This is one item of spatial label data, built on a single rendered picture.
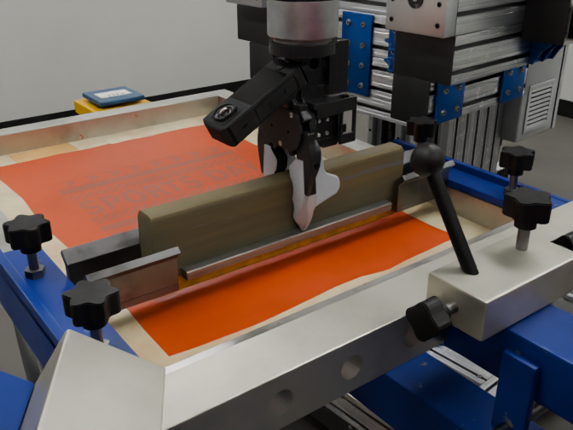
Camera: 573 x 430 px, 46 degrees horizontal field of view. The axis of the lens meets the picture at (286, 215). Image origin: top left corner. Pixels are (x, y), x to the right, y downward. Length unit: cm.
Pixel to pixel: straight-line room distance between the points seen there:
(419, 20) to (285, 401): 89
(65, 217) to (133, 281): 30
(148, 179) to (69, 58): 356
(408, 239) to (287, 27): 32
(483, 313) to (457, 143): 123
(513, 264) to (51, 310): 41
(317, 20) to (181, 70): 425
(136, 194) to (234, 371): 55
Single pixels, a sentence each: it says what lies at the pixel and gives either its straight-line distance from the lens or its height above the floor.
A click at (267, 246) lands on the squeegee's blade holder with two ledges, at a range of 75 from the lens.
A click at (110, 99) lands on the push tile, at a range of 146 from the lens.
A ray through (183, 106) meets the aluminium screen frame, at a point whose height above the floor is 98.
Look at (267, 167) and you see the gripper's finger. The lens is 79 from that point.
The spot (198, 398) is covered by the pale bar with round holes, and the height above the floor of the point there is 104.
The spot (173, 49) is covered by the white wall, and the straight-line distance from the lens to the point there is 487.
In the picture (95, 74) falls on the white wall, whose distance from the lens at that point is 466.
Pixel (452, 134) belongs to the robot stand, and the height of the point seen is 83.
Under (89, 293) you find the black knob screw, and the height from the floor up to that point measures 106.
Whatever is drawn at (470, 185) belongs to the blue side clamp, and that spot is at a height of 100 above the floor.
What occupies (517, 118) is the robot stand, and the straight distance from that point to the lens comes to 187.
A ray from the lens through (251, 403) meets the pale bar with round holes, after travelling 48.
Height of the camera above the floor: 134
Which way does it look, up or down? 25 degrees down
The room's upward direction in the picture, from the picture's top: straight up
